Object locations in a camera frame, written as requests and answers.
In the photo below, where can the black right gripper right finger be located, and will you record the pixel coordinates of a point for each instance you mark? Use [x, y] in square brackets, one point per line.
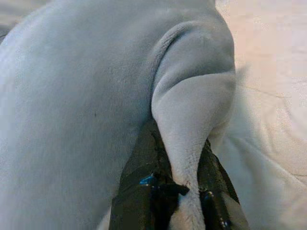
[216, 191]

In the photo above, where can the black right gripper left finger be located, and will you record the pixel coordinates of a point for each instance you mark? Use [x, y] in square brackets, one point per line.
[144, 187]

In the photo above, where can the grey plush pillow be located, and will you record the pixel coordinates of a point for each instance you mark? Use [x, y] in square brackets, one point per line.
[84, 95]

